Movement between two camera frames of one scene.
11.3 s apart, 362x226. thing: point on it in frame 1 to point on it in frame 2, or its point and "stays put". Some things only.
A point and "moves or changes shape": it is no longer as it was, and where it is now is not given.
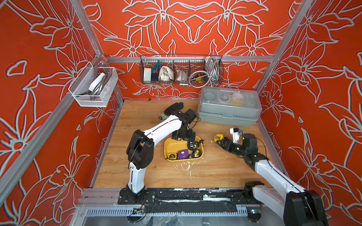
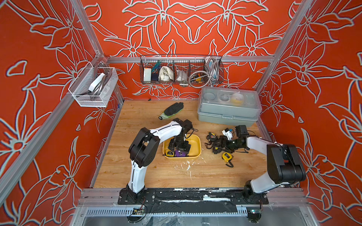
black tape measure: [193, 145] to [211, 137]
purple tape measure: [183, 154] moves or changes shape
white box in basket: [147, 74] stays put
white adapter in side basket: [96, 82] stays put
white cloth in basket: [165, 74] stays put
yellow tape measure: [218, 137] to [227, 157]
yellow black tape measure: [172, 156] moves or changes shape
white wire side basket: [92, 86] stays put
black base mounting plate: [186, 196] stays put
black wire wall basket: [182, 69] stays put
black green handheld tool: [177, 107] stays put
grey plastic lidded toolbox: [228, 106] stays put
